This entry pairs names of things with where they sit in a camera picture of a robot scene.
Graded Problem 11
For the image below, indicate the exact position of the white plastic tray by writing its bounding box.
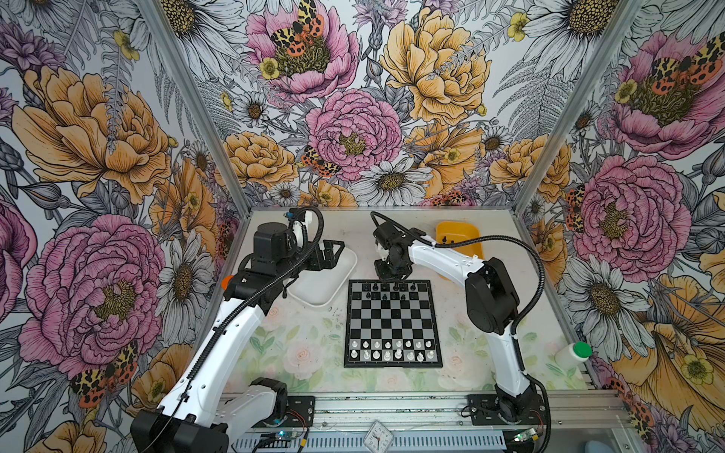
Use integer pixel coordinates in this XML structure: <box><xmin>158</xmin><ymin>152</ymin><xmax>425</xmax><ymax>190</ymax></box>
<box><xmin>288</xmin><ymin>248</ymin><xmax>358</xmax><ymax>309</ymax></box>

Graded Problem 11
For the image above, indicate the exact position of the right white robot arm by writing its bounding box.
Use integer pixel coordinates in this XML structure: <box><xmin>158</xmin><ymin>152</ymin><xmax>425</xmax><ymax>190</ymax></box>
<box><xmin>371</xmin><ymin>211</ymin><xmax>546</xmax><ymax>424</ymax></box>

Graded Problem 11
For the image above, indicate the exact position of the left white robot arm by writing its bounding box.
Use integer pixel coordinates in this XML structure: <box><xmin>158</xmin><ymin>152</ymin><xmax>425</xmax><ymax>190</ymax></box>
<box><xmin>130</xmin><ymin>220</ymin><xmax>345</xmax><ymax>452</ymax></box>

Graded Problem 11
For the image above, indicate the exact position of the yellow plastic tray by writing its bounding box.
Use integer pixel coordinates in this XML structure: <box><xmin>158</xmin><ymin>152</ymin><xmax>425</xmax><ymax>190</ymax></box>
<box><xmin>435</xmin><ymin>221</ymin><xmax>485</xmax><ymax>260</ymax></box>

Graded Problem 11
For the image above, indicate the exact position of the black and silver chessboard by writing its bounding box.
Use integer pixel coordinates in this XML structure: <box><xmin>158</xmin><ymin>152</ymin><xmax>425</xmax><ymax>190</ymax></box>
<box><xmin>344</xmin><ymin>279</ymin><xmax>443</xmax><ymax>369</ymax></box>

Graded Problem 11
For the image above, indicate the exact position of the small white clock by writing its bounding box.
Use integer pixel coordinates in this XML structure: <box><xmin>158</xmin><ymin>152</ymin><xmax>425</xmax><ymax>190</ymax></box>
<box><xmin>364</xmin><ymin>421</ymin><xmax>395</xmax><ymax>453</ymax></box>

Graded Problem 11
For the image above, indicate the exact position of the white bottle green cap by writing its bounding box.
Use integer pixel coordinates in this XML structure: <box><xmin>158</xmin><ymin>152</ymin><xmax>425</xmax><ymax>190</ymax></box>
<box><xmin>554</xmin><ymin>342</ymin><xmax>593</xmax><ymax>370</ymax></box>

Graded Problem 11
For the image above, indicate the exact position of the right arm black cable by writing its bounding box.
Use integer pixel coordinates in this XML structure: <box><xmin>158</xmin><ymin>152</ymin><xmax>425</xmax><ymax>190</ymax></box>
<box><xmin>369</xmin><ymin>210</ymin><xmax>552</xmax><ymax>453</ymax></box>

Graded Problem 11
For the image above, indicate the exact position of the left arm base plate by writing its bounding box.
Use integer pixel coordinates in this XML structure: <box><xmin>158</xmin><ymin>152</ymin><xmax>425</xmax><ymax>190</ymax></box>
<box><xmin>270</xmin><ymin>396</ymin><xmax>316</xmax><ymax>428</ymax></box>

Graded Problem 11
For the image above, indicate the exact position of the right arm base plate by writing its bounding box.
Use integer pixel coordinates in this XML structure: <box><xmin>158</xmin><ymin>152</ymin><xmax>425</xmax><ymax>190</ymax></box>
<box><xmin>466</xmin><ymin>394</ymin><xmax>551</xmax><ymax>427</ymax></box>

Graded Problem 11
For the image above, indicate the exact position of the aluminium front rail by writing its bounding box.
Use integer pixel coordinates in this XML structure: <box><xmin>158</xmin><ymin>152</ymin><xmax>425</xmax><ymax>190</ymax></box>
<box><xmin>225</xmin><ymin>390</ymin><xmax>632</xmax><ymax>434</ymax></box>

